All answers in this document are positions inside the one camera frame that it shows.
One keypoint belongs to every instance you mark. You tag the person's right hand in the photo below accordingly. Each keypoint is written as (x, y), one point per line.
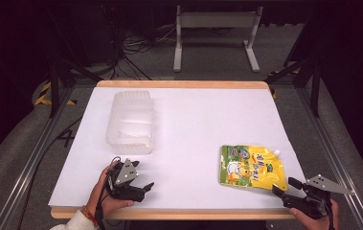
(316, 223)

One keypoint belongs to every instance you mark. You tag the translucent plastic container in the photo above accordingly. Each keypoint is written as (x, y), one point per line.
(130, 123)

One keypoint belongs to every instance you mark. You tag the white paper table sheet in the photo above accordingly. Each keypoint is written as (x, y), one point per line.
(188, 127)

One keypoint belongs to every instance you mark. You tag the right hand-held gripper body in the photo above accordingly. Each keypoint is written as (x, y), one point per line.
(313, 201)

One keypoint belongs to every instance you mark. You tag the grey metal desk frame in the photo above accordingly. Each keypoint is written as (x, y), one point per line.
(217, 19)

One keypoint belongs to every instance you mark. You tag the black metal stand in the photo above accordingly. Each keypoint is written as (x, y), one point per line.
(310, 80)
(59, 80)

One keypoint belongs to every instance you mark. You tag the yellow black hazard tape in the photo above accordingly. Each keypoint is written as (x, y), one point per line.
(44, 96)

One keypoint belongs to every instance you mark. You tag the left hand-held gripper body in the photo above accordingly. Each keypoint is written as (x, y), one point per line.
(125, 179)

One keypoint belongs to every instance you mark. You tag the yellow spout pouch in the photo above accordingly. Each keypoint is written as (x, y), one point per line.
(252, 169)

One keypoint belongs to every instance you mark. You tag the aluminium floor rail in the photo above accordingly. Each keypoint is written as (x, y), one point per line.
(30, 166)
(335, 153)

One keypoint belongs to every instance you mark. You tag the person's left hand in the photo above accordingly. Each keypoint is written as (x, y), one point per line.
(103, 195)

